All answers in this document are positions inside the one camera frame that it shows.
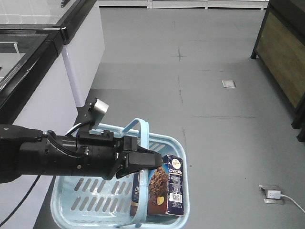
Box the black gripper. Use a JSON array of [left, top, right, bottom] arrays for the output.
[[44, 131, 163, 180]]

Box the blue chocolate cookie box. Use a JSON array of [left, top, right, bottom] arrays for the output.
[[130, 154, 184, 217]]

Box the light blue shopping basket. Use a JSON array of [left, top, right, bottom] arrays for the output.
[[50, 118, 190, 229]]

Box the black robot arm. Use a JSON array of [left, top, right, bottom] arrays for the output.
[[0, 125, 163, 183]]

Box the near white chest freezer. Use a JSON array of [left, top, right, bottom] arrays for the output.
[[0, 30, 78, 229]]

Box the white chest freezer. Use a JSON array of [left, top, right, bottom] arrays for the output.
[[0, 30, 78, 229], [0, 0, 105, 107]]

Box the far white chest freezer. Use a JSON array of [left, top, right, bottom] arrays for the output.
[[0, 0, 105, 107]]

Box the silver floor socket plate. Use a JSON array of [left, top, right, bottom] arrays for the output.
[[222, 80, 236, 88]]

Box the white power adapter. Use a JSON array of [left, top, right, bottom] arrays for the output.
[[265, 189, 281, 199]]

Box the open floor socket box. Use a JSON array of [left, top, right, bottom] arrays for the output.
[[259, 185, 285, 205]]

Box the white left shelving unit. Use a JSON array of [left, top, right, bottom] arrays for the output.
[[97, 0, 153, 9]]

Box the white shelving unit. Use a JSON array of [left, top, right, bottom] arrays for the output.
[[147, 0, 269, 10], [97, 0, 153, 9]]

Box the dark wooden display stand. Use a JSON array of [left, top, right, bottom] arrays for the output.
[[251, 0, 305, 142]]

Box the white right shelving unit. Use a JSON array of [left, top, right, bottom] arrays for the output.
[[147, 0, 269, 10]]

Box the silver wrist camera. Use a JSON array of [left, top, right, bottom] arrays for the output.
[[82, 98, 109, 130]]

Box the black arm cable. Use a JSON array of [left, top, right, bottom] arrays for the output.
[[0, 175, 41, 226]]

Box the white power cable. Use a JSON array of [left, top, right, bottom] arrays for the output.
[[280, 194, 305, 213]]

